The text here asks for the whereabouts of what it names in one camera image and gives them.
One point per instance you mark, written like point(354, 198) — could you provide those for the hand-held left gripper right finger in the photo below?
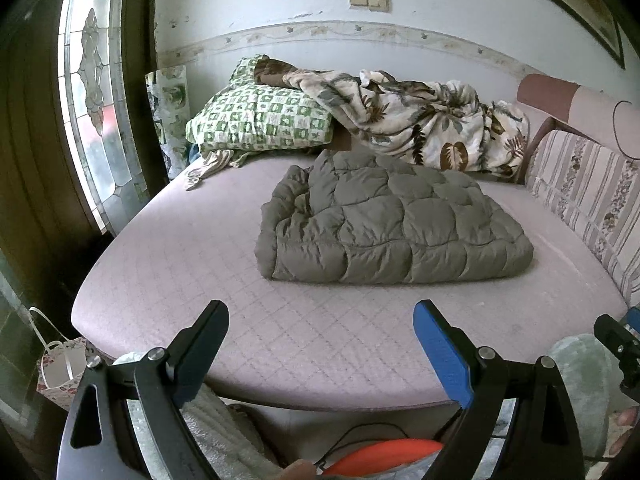
point(445, 350)

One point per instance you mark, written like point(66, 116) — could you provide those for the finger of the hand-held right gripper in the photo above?
point(615, 332)

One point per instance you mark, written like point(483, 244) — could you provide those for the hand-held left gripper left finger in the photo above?
point(200, 355)

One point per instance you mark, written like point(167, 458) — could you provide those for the olive quilted puffer jacket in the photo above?
point(395, 220)

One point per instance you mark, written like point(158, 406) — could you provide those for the white fluffy towel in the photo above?
point(220, 440)

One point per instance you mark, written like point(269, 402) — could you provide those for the pink quilted bed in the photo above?
point(300, 330)

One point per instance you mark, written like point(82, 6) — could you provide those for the orange plastic object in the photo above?
point(385, 452)

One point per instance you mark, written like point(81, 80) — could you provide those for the white paper gift bag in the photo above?
point(60, 365)

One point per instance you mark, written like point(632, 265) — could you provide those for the striped floral back cushion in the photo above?
point(585, 195)

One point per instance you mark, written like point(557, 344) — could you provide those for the striped beige cloth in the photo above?
point(215, 166)

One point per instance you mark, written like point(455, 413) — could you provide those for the leaf print blanket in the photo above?
point(415, 115)

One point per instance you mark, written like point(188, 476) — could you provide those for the brown and pink sofa backrest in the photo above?
point(550, 97)

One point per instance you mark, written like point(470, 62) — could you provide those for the green checked pillow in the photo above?
point(260, 117)

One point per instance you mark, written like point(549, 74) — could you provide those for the green printed gift bag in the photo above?
point(170, 110)

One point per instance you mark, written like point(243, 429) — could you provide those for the stained glass window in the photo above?
point(95, 85)

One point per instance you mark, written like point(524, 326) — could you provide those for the brown pillow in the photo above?
point(272, 71)

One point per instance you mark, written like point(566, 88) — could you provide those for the large dark framed picture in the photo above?
point(575, 5)

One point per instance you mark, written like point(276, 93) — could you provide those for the beige light switch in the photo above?
point(379, 3)
point(358, 0)

